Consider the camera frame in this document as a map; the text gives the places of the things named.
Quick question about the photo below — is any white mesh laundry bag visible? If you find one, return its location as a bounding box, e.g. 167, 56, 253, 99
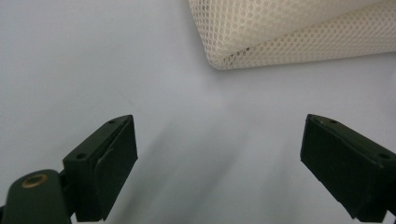
186, 0, 396, 71

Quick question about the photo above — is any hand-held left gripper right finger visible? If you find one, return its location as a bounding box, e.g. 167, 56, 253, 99
300, 113, 396, 223

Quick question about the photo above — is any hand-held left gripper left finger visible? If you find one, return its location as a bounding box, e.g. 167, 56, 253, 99
63, 114, 138, 222

